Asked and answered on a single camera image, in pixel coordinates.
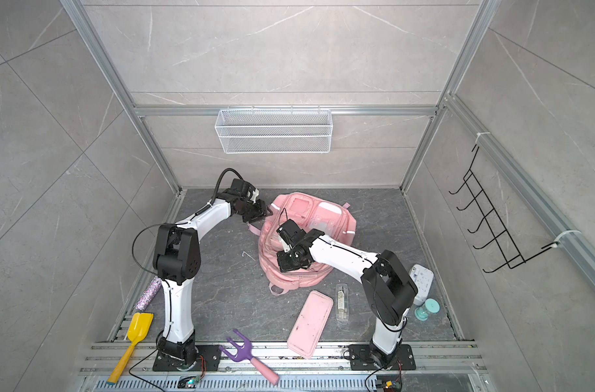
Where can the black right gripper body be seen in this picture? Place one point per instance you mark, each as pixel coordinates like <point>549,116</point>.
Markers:
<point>291,260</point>

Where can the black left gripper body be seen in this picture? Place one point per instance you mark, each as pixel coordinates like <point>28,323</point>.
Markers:
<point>255,211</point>

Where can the pink school backpack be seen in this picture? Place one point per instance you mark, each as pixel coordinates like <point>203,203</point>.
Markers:
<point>308,212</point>

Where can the pink pencil case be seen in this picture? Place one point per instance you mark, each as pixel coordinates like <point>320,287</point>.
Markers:
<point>311,321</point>

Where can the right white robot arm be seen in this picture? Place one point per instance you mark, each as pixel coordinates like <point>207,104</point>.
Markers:
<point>388,286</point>

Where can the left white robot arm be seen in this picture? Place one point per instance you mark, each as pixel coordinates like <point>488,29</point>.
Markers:
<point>177,260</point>

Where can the clear plastic pen box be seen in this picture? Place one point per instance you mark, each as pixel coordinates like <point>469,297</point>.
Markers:
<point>342,306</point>

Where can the purple toy garden fork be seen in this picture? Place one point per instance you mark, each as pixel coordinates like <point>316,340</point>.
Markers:
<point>244,351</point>

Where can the white power strip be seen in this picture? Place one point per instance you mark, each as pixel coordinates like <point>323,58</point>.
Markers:
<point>423,279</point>

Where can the purple glitter microphone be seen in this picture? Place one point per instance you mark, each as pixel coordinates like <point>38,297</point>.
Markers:
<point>153,288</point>

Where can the yellow toy shovel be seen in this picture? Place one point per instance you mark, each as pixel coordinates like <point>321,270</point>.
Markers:
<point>136,333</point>

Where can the small green circuit board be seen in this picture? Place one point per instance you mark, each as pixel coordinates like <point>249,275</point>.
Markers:
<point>191,382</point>

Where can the white wire mesh basket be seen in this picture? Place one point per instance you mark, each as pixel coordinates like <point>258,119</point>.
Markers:
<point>275,131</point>

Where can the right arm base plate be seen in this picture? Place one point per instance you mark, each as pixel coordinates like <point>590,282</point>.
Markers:
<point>368,357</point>

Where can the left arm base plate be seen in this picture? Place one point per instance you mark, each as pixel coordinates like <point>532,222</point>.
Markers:
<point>187,358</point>

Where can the black wire hook rack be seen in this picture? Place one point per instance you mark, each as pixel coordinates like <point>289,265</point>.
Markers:
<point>492,220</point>

